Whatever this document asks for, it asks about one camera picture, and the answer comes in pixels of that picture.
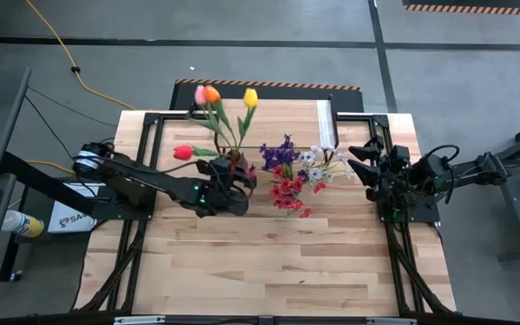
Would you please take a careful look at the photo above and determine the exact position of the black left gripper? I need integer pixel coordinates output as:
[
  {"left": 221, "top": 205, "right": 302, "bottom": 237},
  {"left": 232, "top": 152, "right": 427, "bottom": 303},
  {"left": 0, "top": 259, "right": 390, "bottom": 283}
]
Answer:
[{"left": 199, "top": 155, "right": 258, "bottom": 218}]

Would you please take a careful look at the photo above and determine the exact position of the red glass vase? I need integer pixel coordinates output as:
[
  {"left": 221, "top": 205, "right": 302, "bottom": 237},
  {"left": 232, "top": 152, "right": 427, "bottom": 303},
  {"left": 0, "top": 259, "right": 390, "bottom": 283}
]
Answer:
[{"left": 228, "top": 151, "right": 257, "bottom": 180}]

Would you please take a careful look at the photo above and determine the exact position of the plastic bottle yellow label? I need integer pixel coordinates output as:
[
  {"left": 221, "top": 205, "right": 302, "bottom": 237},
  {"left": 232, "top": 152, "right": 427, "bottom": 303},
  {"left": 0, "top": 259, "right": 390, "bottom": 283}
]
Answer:
[{"left": 0, "top": 209, "right": 45, "bottom": 239}]

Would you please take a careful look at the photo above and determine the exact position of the orange artificial tulip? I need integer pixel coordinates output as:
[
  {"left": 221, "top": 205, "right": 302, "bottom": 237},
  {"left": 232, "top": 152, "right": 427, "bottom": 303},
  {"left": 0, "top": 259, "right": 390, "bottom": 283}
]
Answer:
[{"left": 202, "top": 84, "right": 239, "bottom": 153}]

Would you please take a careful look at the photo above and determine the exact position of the white printed box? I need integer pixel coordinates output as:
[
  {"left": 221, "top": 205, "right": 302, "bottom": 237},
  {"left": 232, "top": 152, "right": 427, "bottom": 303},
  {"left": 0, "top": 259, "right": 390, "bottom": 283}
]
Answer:
[{"left": 46, "top": 181, "right": 98, "bottom": 235}]

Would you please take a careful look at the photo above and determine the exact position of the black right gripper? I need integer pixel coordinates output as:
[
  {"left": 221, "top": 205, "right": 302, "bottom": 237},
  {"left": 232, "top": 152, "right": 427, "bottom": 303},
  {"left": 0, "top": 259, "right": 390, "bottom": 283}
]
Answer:
[{"left": 347, "top": 136, "right": 413, "bottom": 202}]

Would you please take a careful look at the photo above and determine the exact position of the red artificial tulip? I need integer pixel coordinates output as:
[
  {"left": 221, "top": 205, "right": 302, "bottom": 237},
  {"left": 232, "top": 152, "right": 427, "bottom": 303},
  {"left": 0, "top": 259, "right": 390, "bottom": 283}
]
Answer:
[{"left": 172, "top": 144, "right": 219, "bottom": 163}]

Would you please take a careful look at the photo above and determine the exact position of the thin black floor cable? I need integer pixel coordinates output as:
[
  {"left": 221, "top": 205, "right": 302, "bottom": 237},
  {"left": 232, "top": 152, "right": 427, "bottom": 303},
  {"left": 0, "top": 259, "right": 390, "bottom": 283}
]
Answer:
[{"left": 23, "top": 85, "right": 117, "bottom": 160}]

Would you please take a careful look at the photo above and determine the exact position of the purple artificial flower bunch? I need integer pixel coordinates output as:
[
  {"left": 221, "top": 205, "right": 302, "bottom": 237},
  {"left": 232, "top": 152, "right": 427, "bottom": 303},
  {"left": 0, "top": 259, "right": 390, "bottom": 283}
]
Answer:
[{"left": 258, "top": 133, "right": 302, "bottom": 173}]

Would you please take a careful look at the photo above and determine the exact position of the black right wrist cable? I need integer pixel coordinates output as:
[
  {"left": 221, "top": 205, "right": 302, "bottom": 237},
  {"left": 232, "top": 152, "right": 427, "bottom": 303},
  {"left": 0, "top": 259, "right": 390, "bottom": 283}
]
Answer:
[{"left": 422, "top": 143, "right": 461, "bottom": 205}]

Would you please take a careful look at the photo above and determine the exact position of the yellow extension cable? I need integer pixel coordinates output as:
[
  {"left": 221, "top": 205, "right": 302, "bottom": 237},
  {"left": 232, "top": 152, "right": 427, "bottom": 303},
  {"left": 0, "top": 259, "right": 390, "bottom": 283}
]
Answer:
[{"left": 23, "top": 0, "right": 137, "bottom": 178}]

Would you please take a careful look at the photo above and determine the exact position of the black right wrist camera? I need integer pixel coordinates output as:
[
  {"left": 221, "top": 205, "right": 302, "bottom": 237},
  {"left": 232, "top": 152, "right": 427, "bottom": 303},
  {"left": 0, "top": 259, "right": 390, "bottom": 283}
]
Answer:
[{"left": 417, "top": 153, "right": 447, "bottom": 182}]

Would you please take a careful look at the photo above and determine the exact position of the white artificial flower bunch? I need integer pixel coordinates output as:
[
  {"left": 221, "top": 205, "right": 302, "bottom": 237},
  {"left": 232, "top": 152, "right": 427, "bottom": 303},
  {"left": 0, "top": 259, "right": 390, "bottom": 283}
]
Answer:
[{"left": 296, "top": 143, "right": 356, "bottom": 185}]

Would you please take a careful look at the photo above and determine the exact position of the black hazard-striped floor mat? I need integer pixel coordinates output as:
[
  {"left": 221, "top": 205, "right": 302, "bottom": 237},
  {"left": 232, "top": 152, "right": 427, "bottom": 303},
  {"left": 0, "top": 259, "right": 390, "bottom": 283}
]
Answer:
[
  {"left": 169, "top": 78, "right": 365, "bottom": 114},
  {"left": 402, "top": 0, "right": 520, "bottom": 17}
]

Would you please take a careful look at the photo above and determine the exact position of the dark grey metal stand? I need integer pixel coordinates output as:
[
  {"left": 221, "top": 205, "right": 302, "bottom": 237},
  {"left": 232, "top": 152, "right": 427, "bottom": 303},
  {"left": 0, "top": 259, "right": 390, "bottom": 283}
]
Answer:
[
  {"left": 489, "top": 115, "right": 520, "bottom": 265},
  {"left": 0, "top": 151, "right": 107, "bottom": 283}
]

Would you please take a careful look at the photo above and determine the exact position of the black aluminium rig frame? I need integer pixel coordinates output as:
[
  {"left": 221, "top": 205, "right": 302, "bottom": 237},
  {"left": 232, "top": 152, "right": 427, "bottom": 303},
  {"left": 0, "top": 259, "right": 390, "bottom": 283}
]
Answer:
[{"left": 72, "top": 109, "right": 459, "bottom": 325}]

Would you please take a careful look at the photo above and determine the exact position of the red artificial flower bunch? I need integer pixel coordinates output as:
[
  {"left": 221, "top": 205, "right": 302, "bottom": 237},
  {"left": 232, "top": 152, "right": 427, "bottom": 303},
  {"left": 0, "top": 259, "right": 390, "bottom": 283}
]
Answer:
[{"left": 267, "top": 164, "right": 328, "bottom": 221}]

